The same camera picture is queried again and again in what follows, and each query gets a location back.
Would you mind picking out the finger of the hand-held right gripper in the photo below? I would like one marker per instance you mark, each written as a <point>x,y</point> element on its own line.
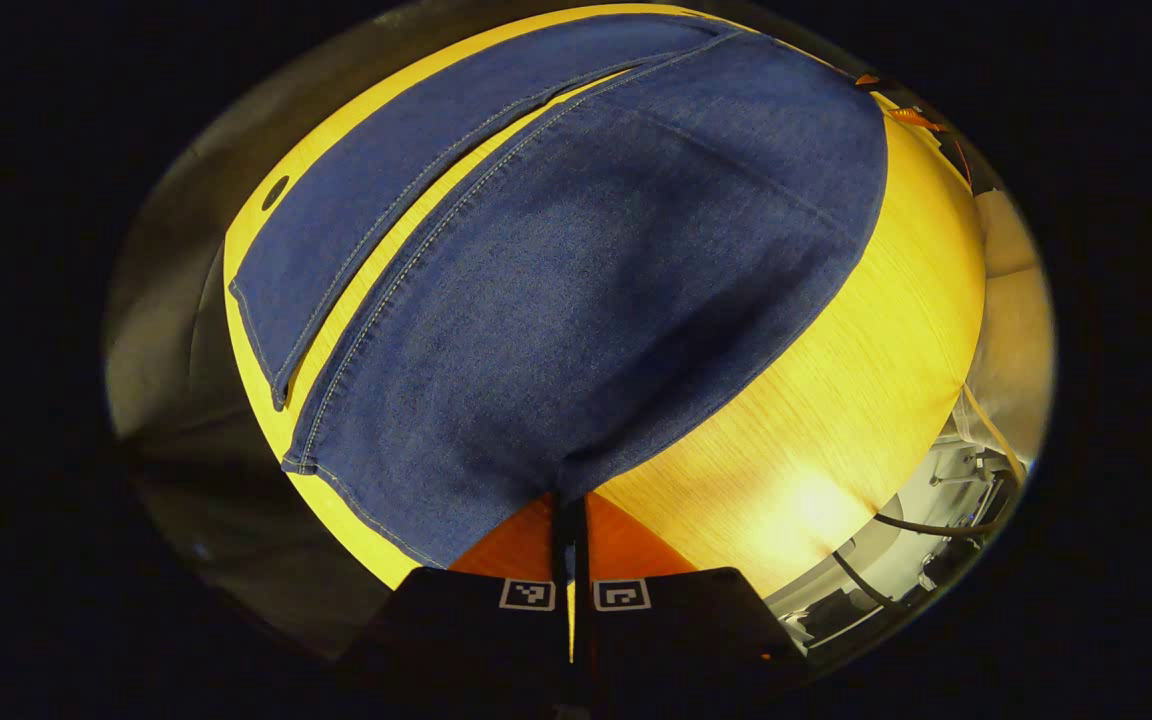
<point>911,118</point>

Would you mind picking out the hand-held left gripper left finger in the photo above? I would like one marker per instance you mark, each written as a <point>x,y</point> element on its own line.
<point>466,630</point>

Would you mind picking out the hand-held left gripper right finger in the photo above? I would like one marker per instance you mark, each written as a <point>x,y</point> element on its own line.
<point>686,630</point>

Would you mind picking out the blue denim jeans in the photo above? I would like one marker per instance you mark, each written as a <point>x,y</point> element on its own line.
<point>586,280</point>

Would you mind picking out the black backdrop cloth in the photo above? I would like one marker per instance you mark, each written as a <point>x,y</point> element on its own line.
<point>166,340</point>

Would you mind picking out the white metal frame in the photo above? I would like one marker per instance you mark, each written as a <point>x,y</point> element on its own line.
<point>956,470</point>

